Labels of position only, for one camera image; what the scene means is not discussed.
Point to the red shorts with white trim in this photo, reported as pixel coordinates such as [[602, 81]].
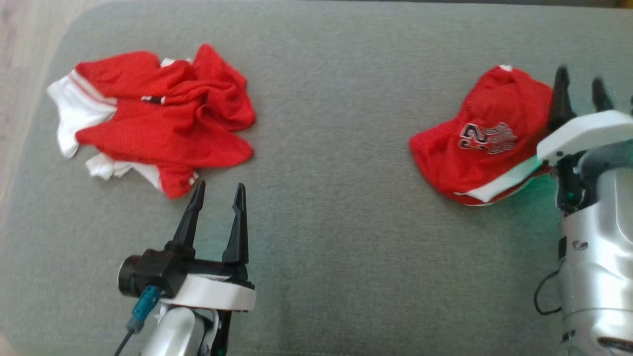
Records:
[[445, 158]]

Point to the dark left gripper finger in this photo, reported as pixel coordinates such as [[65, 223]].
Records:
[[238, 232], [190, 222]]

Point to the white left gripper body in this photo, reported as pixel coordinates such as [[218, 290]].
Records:
[[212, 294]]

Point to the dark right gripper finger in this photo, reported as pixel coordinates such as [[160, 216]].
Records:
[[602, 99], [561, 104]]

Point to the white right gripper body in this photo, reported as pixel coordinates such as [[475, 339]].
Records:
[[583, 131]]

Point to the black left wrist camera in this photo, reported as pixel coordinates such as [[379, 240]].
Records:
[[153, 272]]

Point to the red jersey with white sleeves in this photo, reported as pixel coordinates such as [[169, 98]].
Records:
[[163, 128]]

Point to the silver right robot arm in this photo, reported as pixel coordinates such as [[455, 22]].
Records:
[[598, 257]]

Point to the grey sofa ottoman cushion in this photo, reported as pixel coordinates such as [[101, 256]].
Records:
[[346, 222]]

